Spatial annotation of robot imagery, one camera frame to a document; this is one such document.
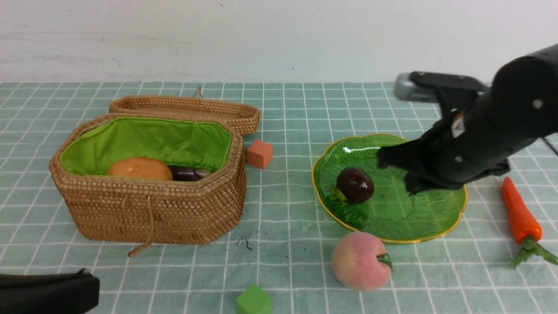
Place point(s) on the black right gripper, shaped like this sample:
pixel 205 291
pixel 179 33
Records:
pixel 461 148

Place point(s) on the dark purple mangosteen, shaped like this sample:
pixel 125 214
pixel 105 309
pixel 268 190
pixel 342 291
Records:
pixel 353 185

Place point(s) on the pink peach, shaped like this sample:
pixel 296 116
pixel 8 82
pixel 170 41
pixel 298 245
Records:
pixel 360 262

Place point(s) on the orange carrot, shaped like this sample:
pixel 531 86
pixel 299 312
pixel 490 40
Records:
pixel 524 228

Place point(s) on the purple eggplant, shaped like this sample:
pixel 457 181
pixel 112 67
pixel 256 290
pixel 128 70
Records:
pixel 183 173

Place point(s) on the brown potato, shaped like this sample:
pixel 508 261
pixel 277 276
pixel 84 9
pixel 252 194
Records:
pixel 142 168

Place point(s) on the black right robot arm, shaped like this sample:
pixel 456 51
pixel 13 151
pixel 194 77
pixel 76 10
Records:
pixel 525 100

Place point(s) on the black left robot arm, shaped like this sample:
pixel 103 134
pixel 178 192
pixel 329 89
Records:
pixel 63 293

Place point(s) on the green leaf glass plate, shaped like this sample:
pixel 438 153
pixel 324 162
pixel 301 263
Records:
pixel 390 214

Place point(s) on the orange foam cube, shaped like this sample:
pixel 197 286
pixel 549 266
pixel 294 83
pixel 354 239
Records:
pixel 259 154

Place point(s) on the woven wicker basket lid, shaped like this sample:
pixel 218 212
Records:
pixel 240 117

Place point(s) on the green foam cube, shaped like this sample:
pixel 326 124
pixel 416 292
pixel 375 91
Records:
pixel 253 300

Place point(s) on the green checkered tablecloth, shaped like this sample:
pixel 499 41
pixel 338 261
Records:
pixel 284 240

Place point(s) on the woven wicker basket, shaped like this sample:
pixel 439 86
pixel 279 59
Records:
pixel 127 209

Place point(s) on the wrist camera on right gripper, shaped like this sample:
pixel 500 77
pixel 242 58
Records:
pixel 454 91

